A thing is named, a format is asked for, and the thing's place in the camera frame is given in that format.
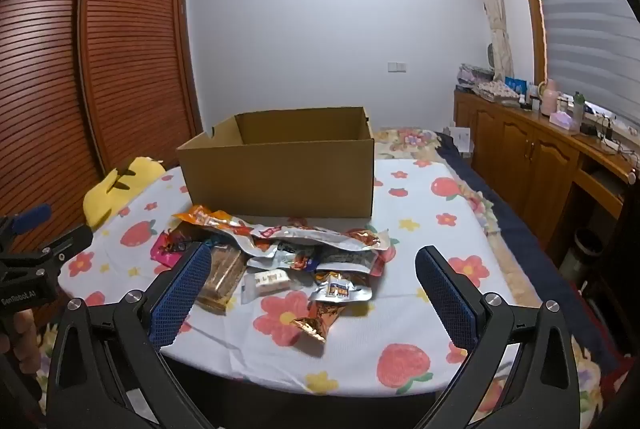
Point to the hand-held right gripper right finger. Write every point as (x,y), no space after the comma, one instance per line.
(447,294)

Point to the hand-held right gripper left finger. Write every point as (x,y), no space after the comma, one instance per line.
(177,294)

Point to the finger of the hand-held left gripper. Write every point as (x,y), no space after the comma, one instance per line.
(32,214)
(70,241)

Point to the silver orange snack packet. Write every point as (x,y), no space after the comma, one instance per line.
(342,289)

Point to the brown cardboard box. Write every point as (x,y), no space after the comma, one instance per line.
(280,179)

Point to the person's left hand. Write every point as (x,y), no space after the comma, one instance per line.
(25,339)

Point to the pink snack packet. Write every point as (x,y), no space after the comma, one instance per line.
(162,251)

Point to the brown cracker packet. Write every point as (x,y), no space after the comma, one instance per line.
(222,279)

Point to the strawberry printed blanket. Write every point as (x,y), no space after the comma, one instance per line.
(400,229)

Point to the long orange snack packet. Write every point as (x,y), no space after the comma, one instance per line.
(235,226)

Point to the white wrapped nougat candy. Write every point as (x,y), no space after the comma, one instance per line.
(267,281)

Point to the dark blue bed cover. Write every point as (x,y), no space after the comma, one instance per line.
(520,229)

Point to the brown clear snack packet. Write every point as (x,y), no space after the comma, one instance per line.
(350,261)

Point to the white blue snack packet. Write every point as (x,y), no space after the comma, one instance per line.
(280,256)

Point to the gold orange foil packet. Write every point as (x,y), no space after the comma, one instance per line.
(320,316)

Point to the dark waste bin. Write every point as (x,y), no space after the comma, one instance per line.
(582,254)

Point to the wooden cabinet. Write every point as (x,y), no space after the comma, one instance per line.
(520,159)

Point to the white paper bag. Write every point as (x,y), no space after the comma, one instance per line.
(460,140)

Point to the floral bed sheet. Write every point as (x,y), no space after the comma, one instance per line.
(415,141)

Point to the brown slatted wardrobe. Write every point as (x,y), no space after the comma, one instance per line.
(100,59)

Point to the patterned packet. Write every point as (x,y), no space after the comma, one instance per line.
(497,91)

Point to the purple packet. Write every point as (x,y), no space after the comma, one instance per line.
(475,76)

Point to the pink kettle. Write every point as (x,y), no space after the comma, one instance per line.
(548,99)

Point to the blue box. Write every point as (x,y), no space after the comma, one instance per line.
(516,85)

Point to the white power strip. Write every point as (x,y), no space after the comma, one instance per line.
(609,144)

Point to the green bottle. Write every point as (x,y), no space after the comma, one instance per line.
(578,111)

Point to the small grey fan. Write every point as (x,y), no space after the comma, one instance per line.
(493,56)

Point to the white wall switch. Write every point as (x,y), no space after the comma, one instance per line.
(397,67)

